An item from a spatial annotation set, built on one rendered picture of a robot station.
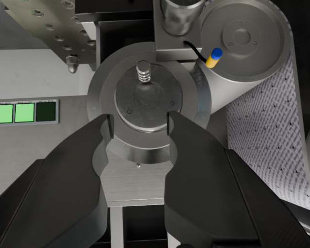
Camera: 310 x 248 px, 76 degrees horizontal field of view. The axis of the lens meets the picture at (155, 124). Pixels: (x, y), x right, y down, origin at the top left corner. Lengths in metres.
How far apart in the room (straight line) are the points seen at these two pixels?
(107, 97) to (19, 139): 0.47
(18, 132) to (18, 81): 2.28
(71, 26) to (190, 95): 0.36
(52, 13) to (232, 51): 0.36
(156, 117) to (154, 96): 0.02
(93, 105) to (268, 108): 0.25
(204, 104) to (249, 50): 0.09
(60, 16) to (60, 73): 2.29
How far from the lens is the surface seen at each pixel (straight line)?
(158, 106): 0.22
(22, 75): 2.94
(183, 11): 0.19
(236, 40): 0.29
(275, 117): 0.33
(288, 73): 0.31
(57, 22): 0.52
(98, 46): 0.28
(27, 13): 0.51
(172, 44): 0.23
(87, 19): 0.28
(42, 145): 0.64
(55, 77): 2.77
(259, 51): 0.30
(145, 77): 0.21
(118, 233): 0.62
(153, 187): 0.57
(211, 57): 0.19
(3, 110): 0.71
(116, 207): 0.60
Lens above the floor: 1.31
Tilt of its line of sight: 7 degrees down
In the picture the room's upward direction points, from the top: 177 degrees clockwise
